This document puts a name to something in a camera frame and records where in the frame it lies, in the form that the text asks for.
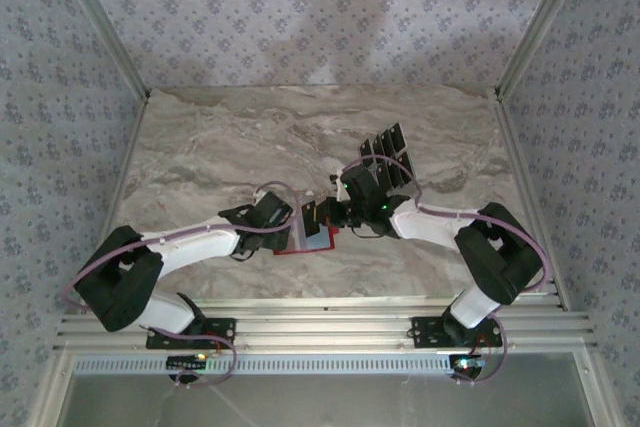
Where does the red-framed grey tray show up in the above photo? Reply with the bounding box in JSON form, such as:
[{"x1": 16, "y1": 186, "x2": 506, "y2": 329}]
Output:
[{"x1": 273, "y1": 190, "x2": 336, "y2": 257}]

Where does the narrow aluminium extrusion beam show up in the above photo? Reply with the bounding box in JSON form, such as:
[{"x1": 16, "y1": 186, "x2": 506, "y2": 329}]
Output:
[{"x1": 84, "y1": 295, "x2": 571, "y2": 313}]

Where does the wide aluminium extrusion beam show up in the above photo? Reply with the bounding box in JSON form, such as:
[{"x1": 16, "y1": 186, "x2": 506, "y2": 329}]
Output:
[{"x1": 52, "y1": 311, "x2": 599, "y2": 354}]

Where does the small black circuit board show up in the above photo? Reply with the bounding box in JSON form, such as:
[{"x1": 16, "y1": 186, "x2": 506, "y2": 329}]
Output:
[
  {"x1": 166, "y1": 353, "x2": 210, "y2": 372},
  {"x1": 448, "y1": 354, "x2": 487, "y2": 376}
]

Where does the grey metal sheet panel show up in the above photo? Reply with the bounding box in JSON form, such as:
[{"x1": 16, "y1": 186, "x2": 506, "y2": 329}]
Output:
[{"x1": 59, "y1": 352, "x2": 599, "y2": 427}]

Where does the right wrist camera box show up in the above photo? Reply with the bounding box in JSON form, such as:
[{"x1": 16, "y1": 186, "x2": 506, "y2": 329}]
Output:
[{"x1": 329, "y1": 165, "x2": 385, "y2": 209}]

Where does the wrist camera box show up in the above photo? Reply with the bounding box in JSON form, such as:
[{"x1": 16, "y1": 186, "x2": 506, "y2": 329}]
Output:
[
  {"x1": 253, "y1": 186, "x2": 295, "y2": 231},
  {"x1": 329, "y1": 165, "x2": 385, "y2": 209}
]

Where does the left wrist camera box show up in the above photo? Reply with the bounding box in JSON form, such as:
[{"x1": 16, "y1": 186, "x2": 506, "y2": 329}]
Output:
[{"x1": 253, "y1": 186, "x2": 295, "y2": 231}]

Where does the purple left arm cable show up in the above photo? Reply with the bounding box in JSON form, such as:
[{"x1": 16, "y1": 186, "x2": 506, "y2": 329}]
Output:
[{"x1": 60, "y1": 180, "x2": 302, "y2": 391}]

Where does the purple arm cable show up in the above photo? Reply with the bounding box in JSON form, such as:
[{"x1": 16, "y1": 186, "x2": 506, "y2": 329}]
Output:
[
  {"x1": 342, "y1": 156, "x2": 555, "y2": 387},
  {"x1": 60, "y1": 180, "x2": 302, "y2": 391}
]

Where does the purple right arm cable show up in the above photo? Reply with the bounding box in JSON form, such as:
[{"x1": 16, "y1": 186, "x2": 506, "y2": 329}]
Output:
[{"x1": 342, "y1": 156, "x2": 555, "y2": 387}]

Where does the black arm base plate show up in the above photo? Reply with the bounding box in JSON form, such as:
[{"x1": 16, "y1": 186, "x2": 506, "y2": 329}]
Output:
[
  {"x1": 144, "y1": 315, "x2": 238, "y2": 351},
  {"x1": 409, "y1": 315, "x2": 504, "y2": 349}
]

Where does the grey slotted cable duct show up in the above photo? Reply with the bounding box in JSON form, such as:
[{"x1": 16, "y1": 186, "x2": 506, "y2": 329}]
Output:
[{"x1": 72, "y1": 352, "x2": 464, "y2": 378}]

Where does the aluminium table side rail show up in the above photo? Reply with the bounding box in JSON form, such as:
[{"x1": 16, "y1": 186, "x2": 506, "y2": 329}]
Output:
[
  {"x1": 492, "y1": 91, "x2": 571, "y2": 311},
  {"x1": 77, "y1": 91, "x2": 151, "y2": 316}
]

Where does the aluminium frame corner post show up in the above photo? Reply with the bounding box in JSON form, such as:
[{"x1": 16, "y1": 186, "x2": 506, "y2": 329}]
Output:
[
  {"x1": 49, "y1": 0, "x2": 151, "y2": 101},
  {"x1": 492, "y1": 0, "x2": 599, "y2": 101}
]

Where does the aluminium frame leg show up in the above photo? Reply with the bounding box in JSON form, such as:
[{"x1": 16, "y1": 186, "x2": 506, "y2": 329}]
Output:
[
  {"x1": 27, "y1": 352, "x2": 76, "y2": 427},
  {"x1": 574, "y1": 350, "x2": 621, "y2": 427}
]

